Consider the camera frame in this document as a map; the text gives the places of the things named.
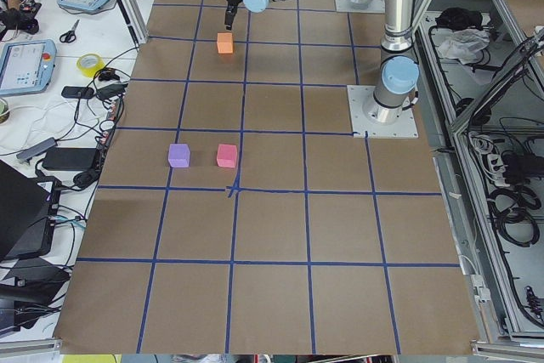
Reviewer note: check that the yellow tape roll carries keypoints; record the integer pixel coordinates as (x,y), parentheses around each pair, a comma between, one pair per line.
(90,64)

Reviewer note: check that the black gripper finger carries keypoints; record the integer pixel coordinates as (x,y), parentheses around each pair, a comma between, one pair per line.
(229,16)

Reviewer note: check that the blue teach pendant near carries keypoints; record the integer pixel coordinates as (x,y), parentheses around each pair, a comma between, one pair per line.
(27,67)

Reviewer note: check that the square metal base plate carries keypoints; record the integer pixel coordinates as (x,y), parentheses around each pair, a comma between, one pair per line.
(372,121)

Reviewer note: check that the black power brick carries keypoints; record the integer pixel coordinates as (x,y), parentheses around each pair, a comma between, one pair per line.
(69,159)

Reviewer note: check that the purple foam block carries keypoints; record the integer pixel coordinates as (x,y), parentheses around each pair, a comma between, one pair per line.
(179,155)

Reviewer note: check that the black handled scissors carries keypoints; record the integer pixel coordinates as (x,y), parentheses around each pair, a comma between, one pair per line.
(70,35)

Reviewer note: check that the crumpled white cloth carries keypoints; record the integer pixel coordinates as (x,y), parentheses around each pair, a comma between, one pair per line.
(465,46)

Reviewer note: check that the orange foam block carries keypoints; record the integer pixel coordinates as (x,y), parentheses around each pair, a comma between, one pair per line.
(225,43)

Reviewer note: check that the brown paper table cover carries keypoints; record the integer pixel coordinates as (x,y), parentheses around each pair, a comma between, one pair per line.
(316,242)

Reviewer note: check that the pink foam block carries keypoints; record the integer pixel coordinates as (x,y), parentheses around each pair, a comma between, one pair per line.
(227,156)

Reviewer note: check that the black laptop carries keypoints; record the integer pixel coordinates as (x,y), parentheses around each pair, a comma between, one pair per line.
(28,208)

